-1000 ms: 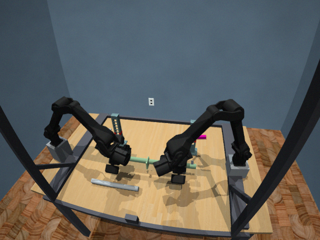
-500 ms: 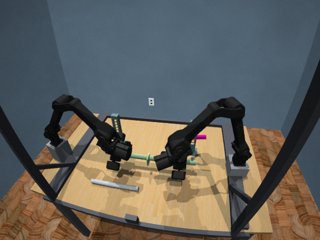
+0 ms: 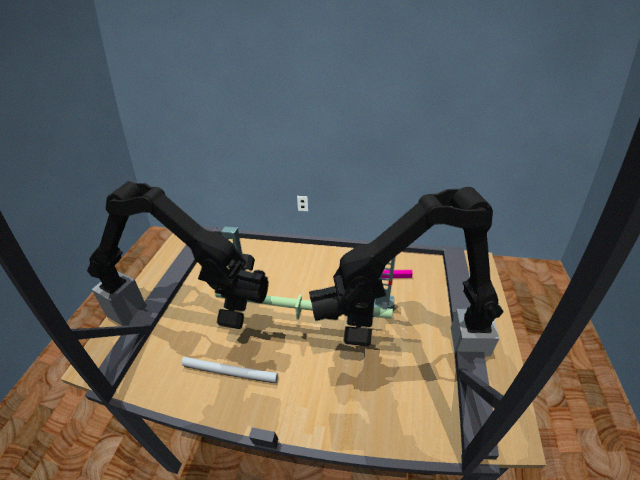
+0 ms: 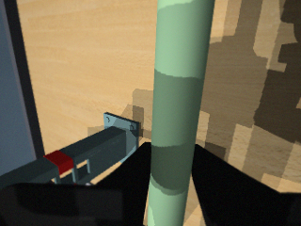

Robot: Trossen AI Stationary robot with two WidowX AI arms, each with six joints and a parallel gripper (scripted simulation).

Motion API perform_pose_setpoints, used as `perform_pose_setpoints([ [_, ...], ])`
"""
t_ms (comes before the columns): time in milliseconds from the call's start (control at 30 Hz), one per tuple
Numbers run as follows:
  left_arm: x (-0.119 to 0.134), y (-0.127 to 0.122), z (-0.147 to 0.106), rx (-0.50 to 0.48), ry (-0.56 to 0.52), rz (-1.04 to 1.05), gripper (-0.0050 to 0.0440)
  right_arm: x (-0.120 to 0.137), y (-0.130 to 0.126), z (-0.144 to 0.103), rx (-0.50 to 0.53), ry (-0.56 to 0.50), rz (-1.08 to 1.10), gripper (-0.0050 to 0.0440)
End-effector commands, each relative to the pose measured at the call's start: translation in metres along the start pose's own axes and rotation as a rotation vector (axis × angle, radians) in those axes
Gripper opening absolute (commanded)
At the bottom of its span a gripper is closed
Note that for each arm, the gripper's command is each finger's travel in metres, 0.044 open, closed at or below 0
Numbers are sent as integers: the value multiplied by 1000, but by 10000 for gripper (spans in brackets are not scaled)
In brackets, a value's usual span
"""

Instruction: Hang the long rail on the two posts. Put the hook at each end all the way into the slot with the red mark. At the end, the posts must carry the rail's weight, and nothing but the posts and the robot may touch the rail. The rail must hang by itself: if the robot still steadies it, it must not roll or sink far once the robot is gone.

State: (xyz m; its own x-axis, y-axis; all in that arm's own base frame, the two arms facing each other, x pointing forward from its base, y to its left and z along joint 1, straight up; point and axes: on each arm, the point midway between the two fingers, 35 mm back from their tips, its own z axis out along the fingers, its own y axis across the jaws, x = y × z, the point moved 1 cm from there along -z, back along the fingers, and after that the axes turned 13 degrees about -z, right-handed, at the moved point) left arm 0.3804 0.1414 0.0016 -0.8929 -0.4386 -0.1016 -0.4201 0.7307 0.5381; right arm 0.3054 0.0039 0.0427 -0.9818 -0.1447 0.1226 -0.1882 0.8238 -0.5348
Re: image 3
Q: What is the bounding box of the pale green cylinder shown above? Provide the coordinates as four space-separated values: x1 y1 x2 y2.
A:
215 293 392 320

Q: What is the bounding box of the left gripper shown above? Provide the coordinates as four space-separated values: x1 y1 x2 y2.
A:
217 253 255 329

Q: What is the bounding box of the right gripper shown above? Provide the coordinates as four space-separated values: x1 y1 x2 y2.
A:
343 304 374 346

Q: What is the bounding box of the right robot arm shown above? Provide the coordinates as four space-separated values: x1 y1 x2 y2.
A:
309 187 504 333

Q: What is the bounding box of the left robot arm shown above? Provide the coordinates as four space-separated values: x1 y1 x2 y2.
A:
87 181 269 304

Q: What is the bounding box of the magenta rectangular block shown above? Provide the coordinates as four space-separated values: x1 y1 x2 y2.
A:
382 270 413 278

